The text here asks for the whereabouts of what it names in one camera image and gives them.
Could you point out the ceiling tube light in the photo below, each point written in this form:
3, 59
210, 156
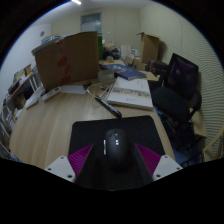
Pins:
76, 2

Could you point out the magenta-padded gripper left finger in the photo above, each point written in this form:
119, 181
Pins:
60, 168

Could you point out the black office chair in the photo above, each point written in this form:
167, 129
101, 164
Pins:
175, 100

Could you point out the black computer mouse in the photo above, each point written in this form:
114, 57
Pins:
116, 146

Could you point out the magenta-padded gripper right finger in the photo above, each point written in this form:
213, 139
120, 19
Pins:
168, 168

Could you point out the white paper sheet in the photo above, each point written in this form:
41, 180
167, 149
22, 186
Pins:
74, 89

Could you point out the small open cardboard box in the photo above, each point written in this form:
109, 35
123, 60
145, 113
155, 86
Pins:
149, 48

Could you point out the black mouse pad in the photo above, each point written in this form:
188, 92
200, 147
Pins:
90, 131

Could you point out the thick white book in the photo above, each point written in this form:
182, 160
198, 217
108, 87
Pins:
131, 93

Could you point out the clear plastic container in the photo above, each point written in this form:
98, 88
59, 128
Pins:
106, 76

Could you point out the cluttered shelf unit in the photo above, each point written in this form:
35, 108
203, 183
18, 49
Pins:
11, 100

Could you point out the grey door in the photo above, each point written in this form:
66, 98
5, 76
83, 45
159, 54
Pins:
91, 22

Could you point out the black marker pen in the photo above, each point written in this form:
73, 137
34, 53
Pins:
108, 106

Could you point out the blue book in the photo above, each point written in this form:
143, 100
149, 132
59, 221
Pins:
128, 71

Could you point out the large brown cardboard box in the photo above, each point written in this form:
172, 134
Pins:
73, 60

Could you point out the blue and white carton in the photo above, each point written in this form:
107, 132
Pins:
50, 39

